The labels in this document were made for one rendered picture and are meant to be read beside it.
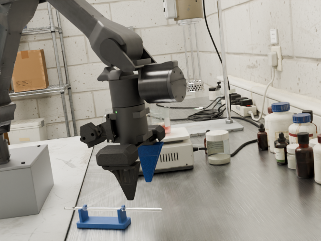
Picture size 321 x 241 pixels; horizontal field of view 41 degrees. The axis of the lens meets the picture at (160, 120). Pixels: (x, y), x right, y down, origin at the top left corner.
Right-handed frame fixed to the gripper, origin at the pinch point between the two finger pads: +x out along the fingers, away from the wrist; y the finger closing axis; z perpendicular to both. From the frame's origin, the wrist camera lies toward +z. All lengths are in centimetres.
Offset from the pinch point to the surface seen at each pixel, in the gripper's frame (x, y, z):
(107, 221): 9.2, 0.6, 7.1
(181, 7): -33, -76, 9
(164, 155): 5.5, -30.9, 5.3
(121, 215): 7.8, 1.0, 4.0
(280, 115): 0, -47, -22
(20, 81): -8, -196, 164
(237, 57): -11, -145, 2
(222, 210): 10.4, -7.7, -12.8
